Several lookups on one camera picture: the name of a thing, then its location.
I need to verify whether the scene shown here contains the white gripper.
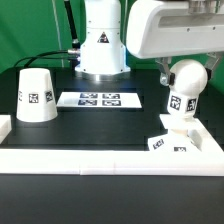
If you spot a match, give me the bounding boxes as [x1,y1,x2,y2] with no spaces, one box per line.
[126,0,224,86]

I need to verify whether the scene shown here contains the white lamp bulb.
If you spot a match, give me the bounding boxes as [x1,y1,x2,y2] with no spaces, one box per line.
[166,59,209,136]

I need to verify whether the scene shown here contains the white lamp base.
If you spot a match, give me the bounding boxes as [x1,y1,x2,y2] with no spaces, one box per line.
[147,113,204,153]

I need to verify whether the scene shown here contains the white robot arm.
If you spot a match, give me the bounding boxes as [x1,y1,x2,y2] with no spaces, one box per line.
[76,0,224,86]

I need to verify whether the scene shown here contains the white lamp shade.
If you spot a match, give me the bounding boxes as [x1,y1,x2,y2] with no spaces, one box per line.
[16,68,57,123]

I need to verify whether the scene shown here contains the white marker sheet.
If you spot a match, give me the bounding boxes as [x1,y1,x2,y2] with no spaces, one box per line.
[57,92,141,109]

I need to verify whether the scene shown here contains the white foam border frame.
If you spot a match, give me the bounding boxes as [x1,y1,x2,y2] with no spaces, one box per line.
[0,114,224,177]

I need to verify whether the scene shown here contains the black cables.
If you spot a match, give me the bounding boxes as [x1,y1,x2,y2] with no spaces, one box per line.
[13,49,82,69]

